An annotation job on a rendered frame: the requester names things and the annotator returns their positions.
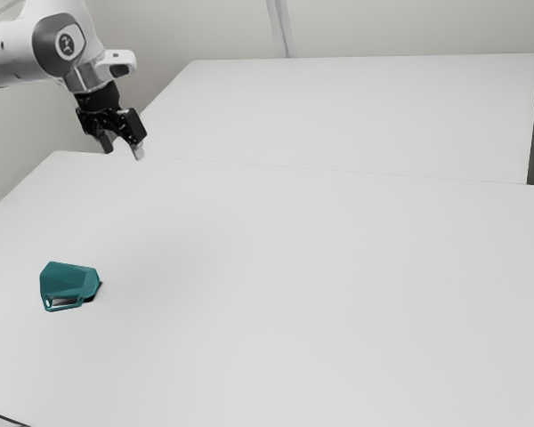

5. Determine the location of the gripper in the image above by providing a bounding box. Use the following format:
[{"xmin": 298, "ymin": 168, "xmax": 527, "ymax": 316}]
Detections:
[{"xmin": 73, "ymin": 83, "xmax": 149, "ymax": 162}]

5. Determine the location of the teal faceted mug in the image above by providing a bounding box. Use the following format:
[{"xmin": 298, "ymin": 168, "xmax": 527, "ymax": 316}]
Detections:
[{"xmin": 38, "ymin": 261, "xmax": 101, "ymax": 313}]

